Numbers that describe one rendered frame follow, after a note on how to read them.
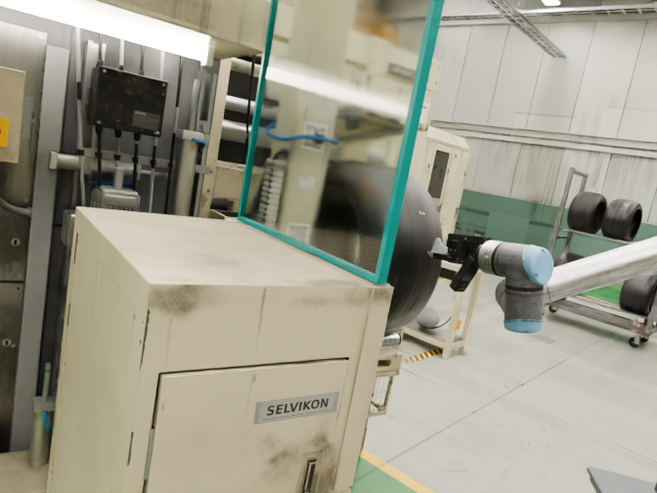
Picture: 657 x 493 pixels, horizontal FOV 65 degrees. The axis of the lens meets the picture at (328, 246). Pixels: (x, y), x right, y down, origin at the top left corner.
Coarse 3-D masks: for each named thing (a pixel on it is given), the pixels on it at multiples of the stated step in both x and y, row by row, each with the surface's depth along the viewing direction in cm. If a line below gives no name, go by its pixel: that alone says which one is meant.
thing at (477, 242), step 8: (448, 240) 145; (456, 240) 144; (464, 240) 142; (472, 240) 142; (480, 240) 138; (488, 240) 139; (448, 248) 146; (456, 248) 143; (464, 248) 142; (472, 248) 141; (448, 256) 145; (456, 256) 143; (464, 256) 142; (472, 256) 140
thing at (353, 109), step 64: (320, 0) 103; (384, 0) 87; (320, 64) 102; (384, 64) 86; (256, 128) 123; (320, 128) 101; (384, 128) 85; (256, 192) 121; (320, 192) 100; (384, 192) 84; (320, 256) 97; (384, 256) 83
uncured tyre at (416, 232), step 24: (408, 192) 160; (408, 216) 154; (432, 216) 160; (408, 240) 152; (432, 240) 158; (408, 264) 152; (432, 264) 158; (408, 288) 155; (432, 288) 162; (408, 312) 162
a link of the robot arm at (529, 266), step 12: (504, 252) 129; (516, 252) 127; (528, 252) 124; (540, 252) 124; (492, 264) 132; (504, 264) 128; (516, 264) 126; (528, 264) 123; (540, 264) 124; (552, 264) 127; (504, 276) 131; (516, 276) 126; (528, 276) 124; (540, 276) 124; (528, 288) 125
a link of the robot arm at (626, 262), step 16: (656, 240) 134; (592, 256) 139; (608, 256) 136; (624, 256) 135; (640, 256) 133; (656, 256) 133; (560, 272) 138; (576, 272) 137; (592, 272) 136; (608, 272) 135; (624, 272) 134; (640, 272) 134; (496, 288) 147; (544, 288) 138; (560, 288) 137; (576, 288) 137; (592, 288) 138
